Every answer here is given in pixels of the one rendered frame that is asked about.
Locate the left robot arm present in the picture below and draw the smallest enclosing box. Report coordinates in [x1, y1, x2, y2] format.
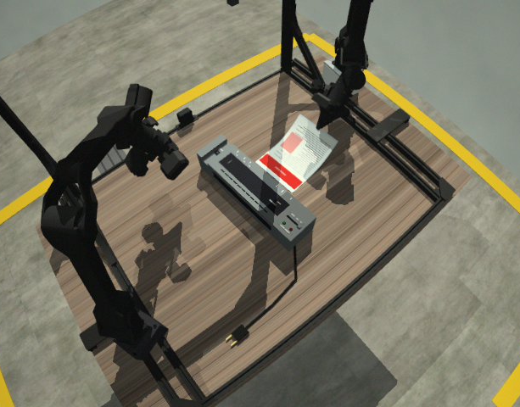
[310, 0, 373, 96]

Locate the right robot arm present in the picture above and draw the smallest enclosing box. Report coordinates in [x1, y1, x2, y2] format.
[41, 84, 155, 348]

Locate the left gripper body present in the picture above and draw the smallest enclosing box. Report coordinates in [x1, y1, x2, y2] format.
[311, 81, 353, 118]

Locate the white laminating pouch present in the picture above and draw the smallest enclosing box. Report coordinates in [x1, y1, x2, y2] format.
[255, 114, 338, 193]

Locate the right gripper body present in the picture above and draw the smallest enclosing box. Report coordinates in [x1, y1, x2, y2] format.
[137, 116, 189, 181]

